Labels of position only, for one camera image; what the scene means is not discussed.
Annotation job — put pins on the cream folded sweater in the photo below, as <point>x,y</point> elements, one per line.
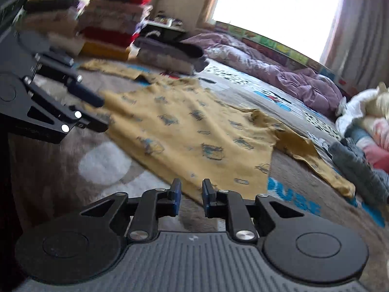
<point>68,44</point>

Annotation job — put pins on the pink floral quilt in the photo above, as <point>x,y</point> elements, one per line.
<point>376,146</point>

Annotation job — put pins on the stack of folded clothes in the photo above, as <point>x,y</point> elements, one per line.
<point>115,21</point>

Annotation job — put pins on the dark folded garment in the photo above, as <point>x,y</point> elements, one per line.
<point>51,4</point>

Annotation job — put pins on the dark nightstand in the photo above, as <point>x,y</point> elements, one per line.
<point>161,30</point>

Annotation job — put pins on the white quilt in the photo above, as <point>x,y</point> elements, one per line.
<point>352,112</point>

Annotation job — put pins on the grey cartoon printed blanket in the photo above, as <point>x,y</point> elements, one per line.
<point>100,164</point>

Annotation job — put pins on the colourful alphabet headboard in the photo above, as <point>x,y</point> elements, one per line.
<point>288,51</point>

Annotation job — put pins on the white printed folded sweater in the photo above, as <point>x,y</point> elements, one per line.
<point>51,22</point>

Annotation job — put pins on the yellow printed shirt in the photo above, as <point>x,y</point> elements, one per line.
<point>188,127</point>

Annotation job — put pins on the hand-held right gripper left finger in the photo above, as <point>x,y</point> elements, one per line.
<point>175,196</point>

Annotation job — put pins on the purple duvet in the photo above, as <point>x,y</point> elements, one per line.
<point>273,70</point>

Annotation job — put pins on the wooden framed window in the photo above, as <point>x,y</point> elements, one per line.
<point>273,12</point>

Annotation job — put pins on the black folded garment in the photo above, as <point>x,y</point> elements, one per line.
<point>182,47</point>

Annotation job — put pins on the blue denim garment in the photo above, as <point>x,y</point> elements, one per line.
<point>355,164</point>

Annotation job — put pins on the grey curtain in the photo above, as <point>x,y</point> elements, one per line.
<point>361,24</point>

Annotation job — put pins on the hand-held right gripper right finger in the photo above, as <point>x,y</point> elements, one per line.
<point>208,199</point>

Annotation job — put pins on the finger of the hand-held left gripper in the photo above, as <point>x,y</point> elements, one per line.
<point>48,129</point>
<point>88,95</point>

